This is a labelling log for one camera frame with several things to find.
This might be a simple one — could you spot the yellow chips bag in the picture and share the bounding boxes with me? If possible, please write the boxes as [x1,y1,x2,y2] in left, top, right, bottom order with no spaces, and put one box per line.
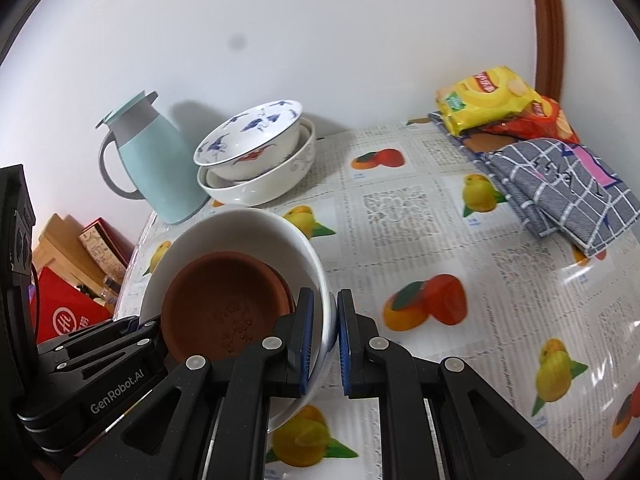
[435,65,540,136]

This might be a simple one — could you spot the wooden box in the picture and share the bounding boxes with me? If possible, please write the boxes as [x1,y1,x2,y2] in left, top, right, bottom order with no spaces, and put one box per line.
[34,214,105,297]

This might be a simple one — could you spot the patterned brown box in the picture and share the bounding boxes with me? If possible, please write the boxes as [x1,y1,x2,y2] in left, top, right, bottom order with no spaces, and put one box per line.
[78,218,132,284]

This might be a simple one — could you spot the white rice bowl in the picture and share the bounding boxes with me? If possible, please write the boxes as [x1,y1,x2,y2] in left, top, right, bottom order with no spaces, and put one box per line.
[140,207,337,430]

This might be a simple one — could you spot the brown wooden door frame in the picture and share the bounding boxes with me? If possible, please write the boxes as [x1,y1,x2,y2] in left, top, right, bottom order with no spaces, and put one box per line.
[534,0,565,101]

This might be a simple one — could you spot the large white serving bowl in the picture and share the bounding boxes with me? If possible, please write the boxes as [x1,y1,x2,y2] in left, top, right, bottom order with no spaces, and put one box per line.
[195,116,318,208]

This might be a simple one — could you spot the inner white bowl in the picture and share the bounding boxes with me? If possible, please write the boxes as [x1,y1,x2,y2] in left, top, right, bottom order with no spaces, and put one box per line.
[202,118,317,188]

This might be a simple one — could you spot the blue crane porcelain bowl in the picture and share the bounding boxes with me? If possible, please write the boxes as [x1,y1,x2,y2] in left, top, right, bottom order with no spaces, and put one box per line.
[193,100,303,180]

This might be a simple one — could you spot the grey checked cloth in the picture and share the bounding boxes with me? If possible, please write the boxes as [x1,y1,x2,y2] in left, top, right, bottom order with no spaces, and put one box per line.
[428,112,639,257]

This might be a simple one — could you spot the fruit print lace tablecloth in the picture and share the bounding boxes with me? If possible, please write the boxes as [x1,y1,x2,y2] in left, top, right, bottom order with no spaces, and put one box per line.
[117,118,640,480]

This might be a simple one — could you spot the red orange snack bag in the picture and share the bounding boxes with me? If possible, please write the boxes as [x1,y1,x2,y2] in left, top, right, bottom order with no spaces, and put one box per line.
[480,96,582,144]

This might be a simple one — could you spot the red paper bag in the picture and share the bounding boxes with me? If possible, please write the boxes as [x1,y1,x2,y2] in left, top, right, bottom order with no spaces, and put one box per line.
[29,268,112,344]

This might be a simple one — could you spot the light blue thermos jug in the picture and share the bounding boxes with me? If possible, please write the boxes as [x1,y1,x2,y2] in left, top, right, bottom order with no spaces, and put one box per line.
[98,91,207,224]

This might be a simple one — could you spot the small brown clay bowl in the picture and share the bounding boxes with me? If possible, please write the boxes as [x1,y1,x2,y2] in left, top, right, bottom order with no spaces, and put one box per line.
[160,252,280,362]

